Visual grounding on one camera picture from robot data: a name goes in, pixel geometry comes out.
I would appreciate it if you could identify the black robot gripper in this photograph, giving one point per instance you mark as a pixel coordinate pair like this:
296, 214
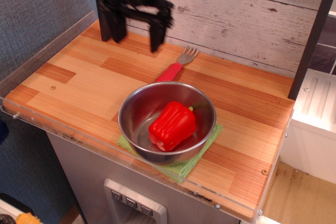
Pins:
157, 13

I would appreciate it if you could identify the red-handled metal fork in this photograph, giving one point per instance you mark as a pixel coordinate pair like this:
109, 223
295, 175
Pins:
188, 55

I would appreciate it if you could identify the stainless steel bowl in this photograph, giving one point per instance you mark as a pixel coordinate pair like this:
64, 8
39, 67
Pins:
145, 104

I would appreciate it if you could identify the red bell pepper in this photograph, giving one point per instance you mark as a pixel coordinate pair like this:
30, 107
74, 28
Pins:
175, 124

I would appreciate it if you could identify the clear acrylic table guard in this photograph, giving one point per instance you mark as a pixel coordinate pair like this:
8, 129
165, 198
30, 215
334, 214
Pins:
233, 174

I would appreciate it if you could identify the green cloth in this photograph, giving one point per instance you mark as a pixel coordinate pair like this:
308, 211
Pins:
180, 171

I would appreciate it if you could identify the grey cabinet with button panel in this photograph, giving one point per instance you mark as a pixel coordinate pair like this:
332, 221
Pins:
108, 191

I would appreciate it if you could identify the white toy sink unit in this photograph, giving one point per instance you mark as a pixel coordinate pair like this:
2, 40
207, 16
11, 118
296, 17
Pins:
309, 145

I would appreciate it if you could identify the yellow object bottom left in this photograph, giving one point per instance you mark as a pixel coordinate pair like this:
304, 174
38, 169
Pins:
27, 218

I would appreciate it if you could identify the dark left shelf post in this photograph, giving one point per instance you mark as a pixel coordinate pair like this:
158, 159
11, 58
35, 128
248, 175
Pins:
105, 6

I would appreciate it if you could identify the dark shelf post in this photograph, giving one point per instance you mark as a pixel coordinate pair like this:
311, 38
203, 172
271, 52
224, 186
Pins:
105, 6
314, 36

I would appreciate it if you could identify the dark right shelf post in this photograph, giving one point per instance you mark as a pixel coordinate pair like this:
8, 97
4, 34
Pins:
314, 36

